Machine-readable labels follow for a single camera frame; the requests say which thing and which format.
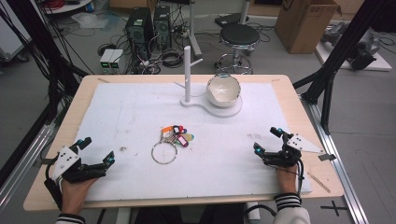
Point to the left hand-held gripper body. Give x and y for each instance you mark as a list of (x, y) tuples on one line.
[(70, 166)]

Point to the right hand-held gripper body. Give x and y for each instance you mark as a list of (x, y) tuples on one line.
[(289, 152)]

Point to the person's left hand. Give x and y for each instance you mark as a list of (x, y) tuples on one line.
[(74, 194)]

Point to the person's right hand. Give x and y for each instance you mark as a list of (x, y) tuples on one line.
[(287, 183)]

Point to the grey tape piece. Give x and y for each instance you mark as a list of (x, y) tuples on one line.
[(327, 157)]

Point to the thin wooden stick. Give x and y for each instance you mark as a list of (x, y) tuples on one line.
[(319, 182)]

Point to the white foam mat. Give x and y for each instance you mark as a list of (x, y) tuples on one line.
[(218, 161)]

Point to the white table leg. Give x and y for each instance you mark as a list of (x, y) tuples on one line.
[(252, 211)]

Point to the white bowl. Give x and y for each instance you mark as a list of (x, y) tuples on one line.
[(222, 91)]

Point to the small white power supply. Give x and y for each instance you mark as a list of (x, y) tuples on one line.
[(106, 59), (116, 59)]

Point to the white stand with hook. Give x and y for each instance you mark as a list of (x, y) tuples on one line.
[(187, 77)]

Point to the black round stool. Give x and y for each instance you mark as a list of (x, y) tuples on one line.
[(239, 37)]

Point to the cardboard box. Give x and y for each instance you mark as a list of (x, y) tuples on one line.
[(303, 28)]

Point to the white board with machine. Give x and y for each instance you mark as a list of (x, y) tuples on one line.
[(358, 53)]

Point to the clear plastic sheet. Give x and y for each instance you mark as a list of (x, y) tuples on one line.
[(93, 20)]

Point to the black computer tower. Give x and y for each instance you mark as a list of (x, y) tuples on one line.
[(162, 26), (138, 31)]

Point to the white metal stand leg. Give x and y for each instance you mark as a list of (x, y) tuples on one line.
[(193, 31)]

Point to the aluminium rail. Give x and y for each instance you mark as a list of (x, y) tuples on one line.
[(339, 168), (23, 161)]

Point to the black metal frame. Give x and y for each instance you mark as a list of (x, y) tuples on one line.
[(46, 56), (337, 53)]

